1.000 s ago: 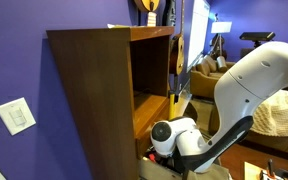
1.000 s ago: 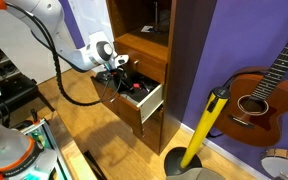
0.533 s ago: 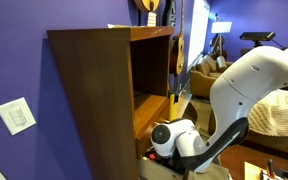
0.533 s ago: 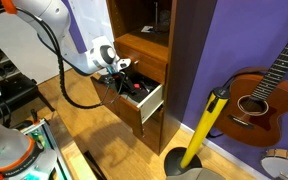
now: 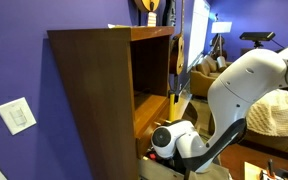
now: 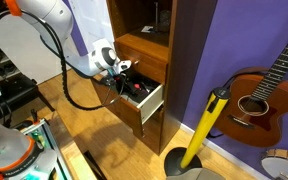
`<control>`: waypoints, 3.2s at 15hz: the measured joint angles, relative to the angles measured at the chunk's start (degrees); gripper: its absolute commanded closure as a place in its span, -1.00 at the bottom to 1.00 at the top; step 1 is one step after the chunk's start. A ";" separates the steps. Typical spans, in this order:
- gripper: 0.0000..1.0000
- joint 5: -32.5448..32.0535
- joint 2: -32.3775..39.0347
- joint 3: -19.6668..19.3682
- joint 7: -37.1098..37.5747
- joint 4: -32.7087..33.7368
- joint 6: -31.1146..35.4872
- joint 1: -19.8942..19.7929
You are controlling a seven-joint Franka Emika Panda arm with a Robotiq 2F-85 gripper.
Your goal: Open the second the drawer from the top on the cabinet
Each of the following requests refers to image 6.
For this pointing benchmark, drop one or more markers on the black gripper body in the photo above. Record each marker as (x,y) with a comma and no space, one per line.
(118,83)

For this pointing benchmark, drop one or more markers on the wooden cabinet drawer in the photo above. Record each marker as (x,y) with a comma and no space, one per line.
(154,126)
(153,143)
(127,113)
(150,66)

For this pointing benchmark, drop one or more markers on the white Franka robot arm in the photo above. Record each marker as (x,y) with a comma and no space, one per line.
(50,13)

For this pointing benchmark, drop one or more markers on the brown wooden cabinet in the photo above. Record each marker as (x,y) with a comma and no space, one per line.
(187,66)

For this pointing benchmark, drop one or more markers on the grey PetSafe fabric bag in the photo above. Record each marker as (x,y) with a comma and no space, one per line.
(130,97)

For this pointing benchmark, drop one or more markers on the small white card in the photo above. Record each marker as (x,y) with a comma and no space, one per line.
(146,29)

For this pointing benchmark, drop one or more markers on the white door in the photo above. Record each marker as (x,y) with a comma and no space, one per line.
(90,13)

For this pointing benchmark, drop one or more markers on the thin metal stand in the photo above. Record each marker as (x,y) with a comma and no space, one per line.
(156,16)

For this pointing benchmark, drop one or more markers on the dark grey shelf object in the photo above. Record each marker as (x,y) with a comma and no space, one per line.
(164,20)

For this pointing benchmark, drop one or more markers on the black table leg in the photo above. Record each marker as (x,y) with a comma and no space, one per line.
(94,166)

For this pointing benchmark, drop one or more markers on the large white board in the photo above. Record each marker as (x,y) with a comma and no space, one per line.
(20,50)

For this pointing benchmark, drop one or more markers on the brown acoustic guitar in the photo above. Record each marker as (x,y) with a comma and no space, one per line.
(250,113)

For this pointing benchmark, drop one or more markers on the banjo with white head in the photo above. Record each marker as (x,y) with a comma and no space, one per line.
(280,165)

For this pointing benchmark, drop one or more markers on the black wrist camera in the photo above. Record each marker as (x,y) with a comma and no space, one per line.
(105,80)

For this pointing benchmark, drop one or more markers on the aluminium robot stand frame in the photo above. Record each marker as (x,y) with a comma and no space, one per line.
(47,140)

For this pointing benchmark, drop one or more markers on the yellow stanchion post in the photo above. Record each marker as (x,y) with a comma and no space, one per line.
(204,123)

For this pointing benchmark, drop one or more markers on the black round post base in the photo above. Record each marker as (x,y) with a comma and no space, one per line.
(174,163)

